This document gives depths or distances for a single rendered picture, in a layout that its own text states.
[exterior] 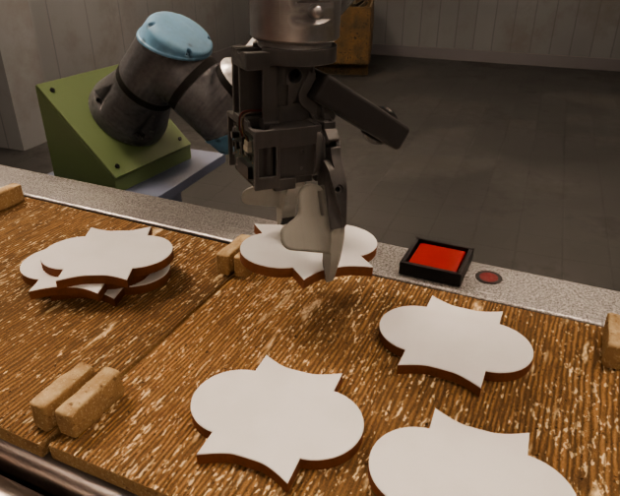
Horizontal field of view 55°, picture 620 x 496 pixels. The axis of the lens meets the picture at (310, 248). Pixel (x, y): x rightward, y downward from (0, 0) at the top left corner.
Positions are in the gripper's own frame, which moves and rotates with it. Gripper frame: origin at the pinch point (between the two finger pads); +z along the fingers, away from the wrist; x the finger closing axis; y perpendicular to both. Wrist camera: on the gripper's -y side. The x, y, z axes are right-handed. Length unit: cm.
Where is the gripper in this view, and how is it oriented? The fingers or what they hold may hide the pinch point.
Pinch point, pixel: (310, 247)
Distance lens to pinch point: 60.1
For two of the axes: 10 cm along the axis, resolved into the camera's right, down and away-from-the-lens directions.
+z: -0.3, 8.8, 4.7
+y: -9.0, 1.8, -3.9
